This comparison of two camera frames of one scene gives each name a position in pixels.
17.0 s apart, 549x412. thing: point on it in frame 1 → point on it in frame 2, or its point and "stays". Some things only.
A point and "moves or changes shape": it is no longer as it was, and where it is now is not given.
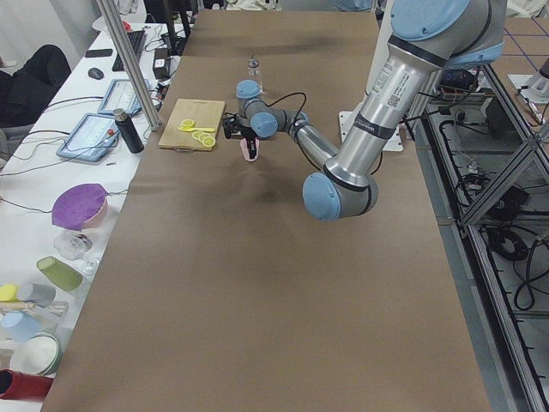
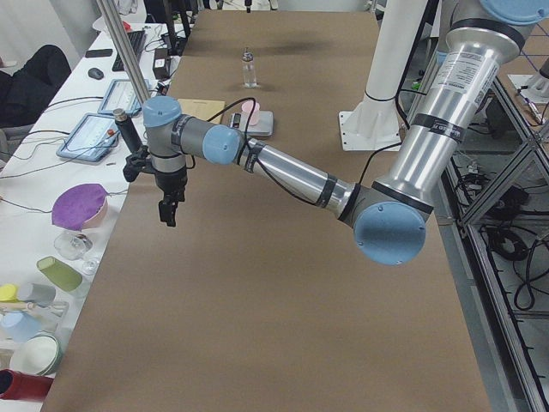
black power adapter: (161, 63) stays
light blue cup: (20, 325) stays
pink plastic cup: (245, 149) moves or changes shape
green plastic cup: (60, 275) stays
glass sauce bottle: (254, 71) moves or changes shape
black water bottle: (129, 130) stays
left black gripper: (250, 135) → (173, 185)
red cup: (20, 385) stays
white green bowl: (39, 354) stays
